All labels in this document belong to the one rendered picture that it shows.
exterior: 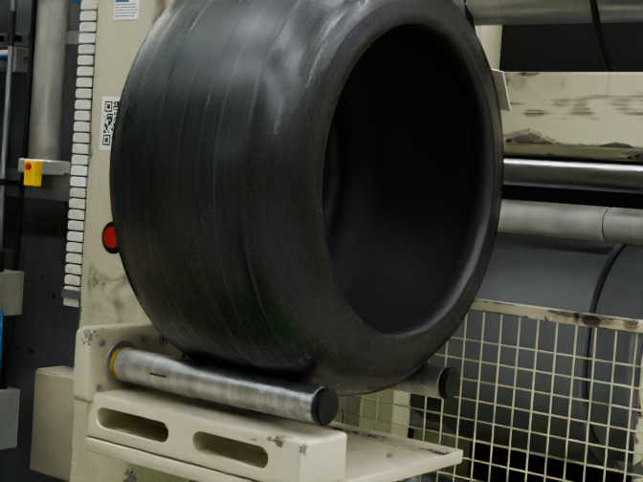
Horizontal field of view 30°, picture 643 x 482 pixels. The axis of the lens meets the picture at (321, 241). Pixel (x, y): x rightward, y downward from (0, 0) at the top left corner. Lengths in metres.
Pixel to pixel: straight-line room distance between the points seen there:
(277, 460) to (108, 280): 0.45
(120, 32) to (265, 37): 0.42
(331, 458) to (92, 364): 0.36
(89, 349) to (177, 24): 0.44
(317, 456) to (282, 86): 0.42
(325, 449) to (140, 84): 0.48
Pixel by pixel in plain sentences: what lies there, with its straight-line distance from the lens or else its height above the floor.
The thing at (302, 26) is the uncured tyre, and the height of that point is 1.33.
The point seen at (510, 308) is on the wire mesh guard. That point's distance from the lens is 1.79.
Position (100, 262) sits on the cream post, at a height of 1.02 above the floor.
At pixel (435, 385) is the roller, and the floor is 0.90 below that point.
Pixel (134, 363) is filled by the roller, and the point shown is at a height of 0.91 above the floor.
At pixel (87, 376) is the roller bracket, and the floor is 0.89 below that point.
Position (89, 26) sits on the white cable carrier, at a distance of 1.79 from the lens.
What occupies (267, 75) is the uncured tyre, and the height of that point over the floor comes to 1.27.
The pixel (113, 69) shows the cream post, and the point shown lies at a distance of 1.73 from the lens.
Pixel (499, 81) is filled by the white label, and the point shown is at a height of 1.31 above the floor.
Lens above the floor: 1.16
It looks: 3 degrees down
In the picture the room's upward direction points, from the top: 4 degrees clockwise
